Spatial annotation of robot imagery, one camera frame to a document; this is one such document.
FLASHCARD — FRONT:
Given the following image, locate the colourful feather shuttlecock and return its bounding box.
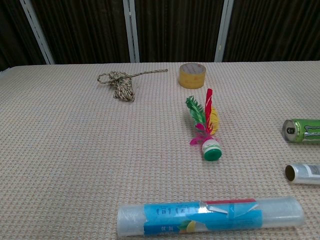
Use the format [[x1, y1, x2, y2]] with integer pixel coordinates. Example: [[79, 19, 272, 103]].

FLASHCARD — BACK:
[[185, 88, 223, 162]]

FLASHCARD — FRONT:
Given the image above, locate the yellow packing tape roll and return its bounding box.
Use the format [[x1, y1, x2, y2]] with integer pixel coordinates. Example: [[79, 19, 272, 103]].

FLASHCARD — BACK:
[[178, 62, 207, 89]]

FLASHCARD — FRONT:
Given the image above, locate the dark curtain panel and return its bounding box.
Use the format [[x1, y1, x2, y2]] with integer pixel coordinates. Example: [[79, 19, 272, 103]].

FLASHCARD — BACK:
[[29, 0, 131, 65], [133, 0, 227, 63], [223, 0, 320, 63], [0, 0, 47, 71]]

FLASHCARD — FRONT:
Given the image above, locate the blue-labelled plastic bag roll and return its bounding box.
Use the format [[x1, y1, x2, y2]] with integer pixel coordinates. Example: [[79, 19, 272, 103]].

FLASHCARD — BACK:
[[116, 196, 305, 237]]

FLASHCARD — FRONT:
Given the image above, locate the beige woven tablecloth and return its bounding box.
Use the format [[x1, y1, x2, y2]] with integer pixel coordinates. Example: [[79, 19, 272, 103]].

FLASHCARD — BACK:
[[0, 60, 320, 240]]

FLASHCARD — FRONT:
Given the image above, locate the green drink can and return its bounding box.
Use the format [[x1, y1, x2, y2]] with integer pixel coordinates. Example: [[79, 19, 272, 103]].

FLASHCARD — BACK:
[[282, 118, 320, 145]]

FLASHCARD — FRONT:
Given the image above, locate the silver cling film roll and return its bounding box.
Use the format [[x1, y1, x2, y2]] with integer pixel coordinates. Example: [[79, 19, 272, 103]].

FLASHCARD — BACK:
[[284, 163, 320, 185]]

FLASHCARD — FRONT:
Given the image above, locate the braided camouflage rope bundle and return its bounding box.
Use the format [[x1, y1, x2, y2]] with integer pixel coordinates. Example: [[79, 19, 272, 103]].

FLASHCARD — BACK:
[[96, 68, 169, 103]]

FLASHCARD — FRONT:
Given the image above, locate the grey metal frame post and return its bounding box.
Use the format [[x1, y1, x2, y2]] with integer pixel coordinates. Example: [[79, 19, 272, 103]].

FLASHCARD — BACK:
[[214, 0, 235, 63], [122, 0, 140, 63], [19, 0, 56, 65]]

